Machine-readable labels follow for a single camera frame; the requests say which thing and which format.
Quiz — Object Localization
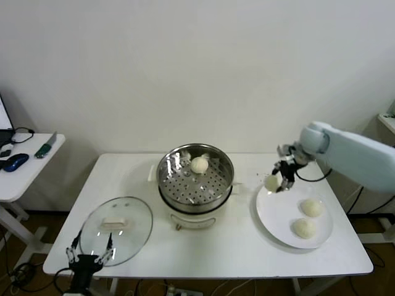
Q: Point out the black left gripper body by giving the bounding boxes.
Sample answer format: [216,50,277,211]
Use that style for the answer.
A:
[68,254,99,289]

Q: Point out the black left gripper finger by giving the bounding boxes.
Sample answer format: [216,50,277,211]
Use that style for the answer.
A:
[64,230,83,263]
[94,232,114,265]

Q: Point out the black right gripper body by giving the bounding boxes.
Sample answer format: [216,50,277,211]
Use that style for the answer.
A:
[276,160,299,186]

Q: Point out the white steamed baozi bun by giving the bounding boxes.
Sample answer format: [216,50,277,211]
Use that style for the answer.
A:
[265,175,280,194]
[292,218,318,240]
[190,156,210,175]
[301,198,325,218]

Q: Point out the glass pot lid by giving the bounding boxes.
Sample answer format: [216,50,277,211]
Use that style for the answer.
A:
[79,196,154,267]

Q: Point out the stainless steel steamer basket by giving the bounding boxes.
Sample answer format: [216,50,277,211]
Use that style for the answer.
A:
[156,143,235,213]

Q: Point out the white round plate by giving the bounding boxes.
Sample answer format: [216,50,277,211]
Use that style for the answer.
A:
[255,179,335,249]

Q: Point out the white floor power strip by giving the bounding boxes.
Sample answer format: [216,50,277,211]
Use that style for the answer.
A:
[165,285,206,296]

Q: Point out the white side table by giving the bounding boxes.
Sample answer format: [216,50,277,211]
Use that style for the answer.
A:
[0,133,67,257]

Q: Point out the white electric cooker base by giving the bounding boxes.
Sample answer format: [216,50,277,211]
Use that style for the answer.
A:
[149,165,244,231]

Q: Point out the blue computer mouse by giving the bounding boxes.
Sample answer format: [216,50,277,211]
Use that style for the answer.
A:
[3,153,31,173]

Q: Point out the white shelf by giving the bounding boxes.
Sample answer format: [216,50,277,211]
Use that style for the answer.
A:
[376,112,395,135]

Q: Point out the black laptop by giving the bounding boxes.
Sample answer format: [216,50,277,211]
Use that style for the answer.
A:
[0,91,16,149]

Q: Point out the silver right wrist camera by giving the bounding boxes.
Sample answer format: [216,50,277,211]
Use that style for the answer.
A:
[276,143,302,161]

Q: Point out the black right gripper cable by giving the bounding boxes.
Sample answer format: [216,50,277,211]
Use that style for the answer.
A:
[294,166,333,183]

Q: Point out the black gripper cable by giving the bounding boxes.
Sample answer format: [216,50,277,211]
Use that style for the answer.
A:
[54,267,75,292]
[294,166,333,183]

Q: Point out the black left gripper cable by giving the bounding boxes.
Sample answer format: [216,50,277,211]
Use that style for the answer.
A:
[54,267,75,292]

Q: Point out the black floor cable bundle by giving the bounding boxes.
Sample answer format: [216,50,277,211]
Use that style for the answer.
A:
[9,261,43,292]

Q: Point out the black cable with plug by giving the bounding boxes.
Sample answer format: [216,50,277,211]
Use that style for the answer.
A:
[345,184,395,215]

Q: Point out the green handled knife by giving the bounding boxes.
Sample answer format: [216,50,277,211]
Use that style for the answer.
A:
[34,131,59,160]

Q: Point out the white desk base frame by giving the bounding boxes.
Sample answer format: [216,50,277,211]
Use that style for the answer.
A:
[357,215,395,244]

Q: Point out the black looped cable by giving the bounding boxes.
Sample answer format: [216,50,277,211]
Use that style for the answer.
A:
[12,126,35,144]

